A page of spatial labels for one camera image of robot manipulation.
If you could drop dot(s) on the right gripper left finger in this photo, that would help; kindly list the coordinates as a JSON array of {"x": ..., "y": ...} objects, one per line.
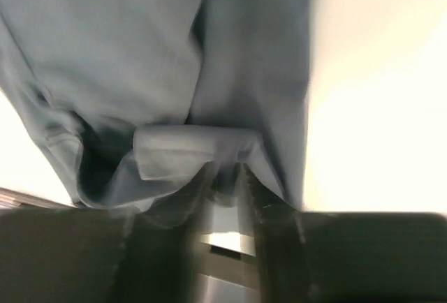
[{"x": 115, "y": 255}]

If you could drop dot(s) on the grey blue polo shirt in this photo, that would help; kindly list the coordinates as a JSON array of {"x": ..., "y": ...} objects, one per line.
[{"x": 129, "y": 99}]

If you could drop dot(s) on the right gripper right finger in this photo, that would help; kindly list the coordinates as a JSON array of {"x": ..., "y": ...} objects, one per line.
[{"x": 344, "y": 256}]

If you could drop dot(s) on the aluminium front frame rail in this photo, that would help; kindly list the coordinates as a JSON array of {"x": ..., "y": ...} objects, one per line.
[{"x": 222, "y": 276}]

